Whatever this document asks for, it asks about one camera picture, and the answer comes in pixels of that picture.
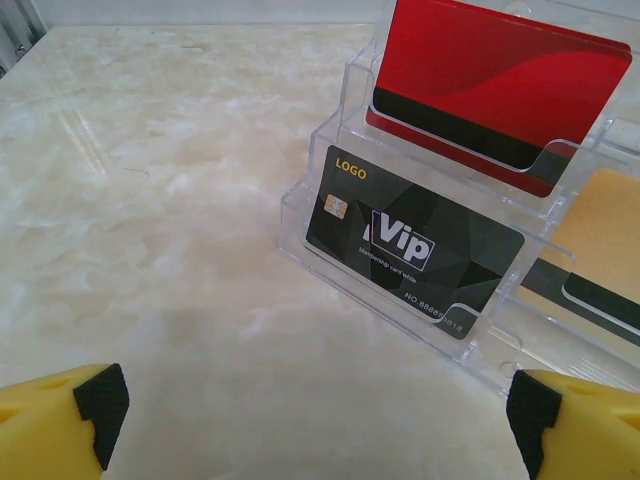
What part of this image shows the gold card black stripe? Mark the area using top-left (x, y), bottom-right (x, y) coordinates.
top-left (514, 167), bottom-right (640, 349)

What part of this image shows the red card black stripe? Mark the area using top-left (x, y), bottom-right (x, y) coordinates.
top-left (364, 0), bottom-right (634, 199)

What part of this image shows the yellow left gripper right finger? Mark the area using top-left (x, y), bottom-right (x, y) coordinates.
top-left (505, 368), bottom-right (640, 480)

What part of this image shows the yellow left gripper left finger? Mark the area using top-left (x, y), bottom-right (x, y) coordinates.
top-left (0, 363), bottom-right (130, 480)

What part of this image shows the aluminium side rail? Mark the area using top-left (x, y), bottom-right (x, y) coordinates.
top-left (0, 0), bottom-right (49, 76)

